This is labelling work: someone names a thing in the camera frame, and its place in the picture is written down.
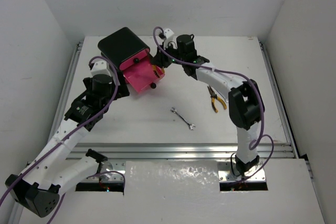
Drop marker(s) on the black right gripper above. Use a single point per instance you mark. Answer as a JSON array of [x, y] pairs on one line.
[[160, 60]]

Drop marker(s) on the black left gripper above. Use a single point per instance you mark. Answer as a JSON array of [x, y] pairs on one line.
[[122, 87]]

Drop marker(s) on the yellow needle-nose pliers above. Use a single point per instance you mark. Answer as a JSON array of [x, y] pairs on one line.
[[159, 72]]

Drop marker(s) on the pink drawer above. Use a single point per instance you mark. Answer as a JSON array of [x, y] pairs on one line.
[[140, 76], [134, 59]]

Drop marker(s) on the pink top drawer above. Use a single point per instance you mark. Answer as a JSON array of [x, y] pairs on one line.
[[134, 59]]

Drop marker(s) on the yellow cutting pliers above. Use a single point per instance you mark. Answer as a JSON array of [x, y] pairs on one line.
[[214, 97]]

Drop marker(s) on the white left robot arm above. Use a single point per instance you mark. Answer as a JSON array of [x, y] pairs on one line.
[[40, 185]]

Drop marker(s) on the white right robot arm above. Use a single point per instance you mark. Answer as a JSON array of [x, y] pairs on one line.
[[245, 106]]

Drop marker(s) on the black drawer cabinet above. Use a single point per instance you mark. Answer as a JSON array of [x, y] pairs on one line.
[[121, 45]]

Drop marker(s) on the silver wrench lower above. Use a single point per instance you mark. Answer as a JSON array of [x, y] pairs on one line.
[[191, 126]]

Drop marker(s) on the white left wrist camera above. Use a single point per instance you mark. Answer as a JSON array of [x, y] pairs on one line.
[[100, 67]]

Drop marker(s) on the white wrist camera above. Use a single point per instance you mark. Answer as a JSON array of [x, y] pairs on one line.
[[100, 67], [168, 33]]

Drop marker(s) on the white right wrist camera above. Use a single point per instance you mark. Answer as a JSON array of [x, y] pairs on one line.
[[168, 33]]

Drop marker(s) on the aluminium rail frame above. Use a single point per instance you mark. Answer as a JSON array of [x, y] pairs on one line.
[[142, 127]]

